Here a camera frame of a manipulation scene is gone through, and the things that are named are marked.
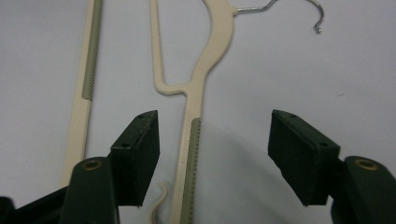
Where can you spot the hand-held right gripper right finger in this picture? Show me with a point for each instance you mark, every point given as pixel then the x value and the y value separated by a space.
pixel 302 158

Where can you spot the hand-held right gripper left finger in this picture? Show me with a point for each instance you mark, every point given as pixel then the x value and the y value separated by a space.
pixel 137 158

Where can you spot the beige plastic clothes hanger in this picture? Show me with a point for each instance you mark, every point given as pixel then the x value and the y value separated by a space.
pixel 218 31

